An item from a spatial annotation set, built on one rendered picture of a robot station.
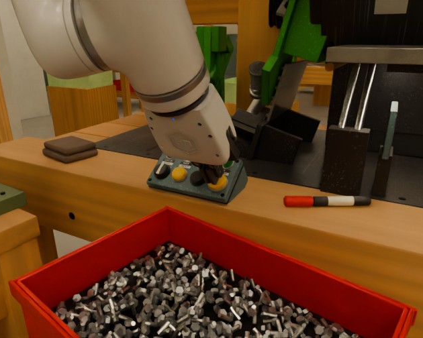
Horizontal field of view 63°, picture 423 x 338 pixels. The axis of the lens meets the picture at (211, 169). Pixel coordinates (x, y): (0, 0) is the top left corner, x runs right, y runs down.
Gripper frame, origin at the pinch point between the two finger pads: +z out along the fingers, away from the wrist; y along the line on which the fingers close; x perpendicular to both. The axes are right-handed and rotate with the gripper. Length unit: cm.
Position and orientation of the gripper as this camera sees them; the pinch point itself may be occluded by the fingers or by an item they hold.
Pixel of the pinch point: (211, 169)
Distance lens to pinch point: 51.7
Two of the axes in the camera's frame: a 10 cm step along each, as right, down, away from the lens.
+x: 3.7, -7.9, 4.8
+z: 2.6, 5.8, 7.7
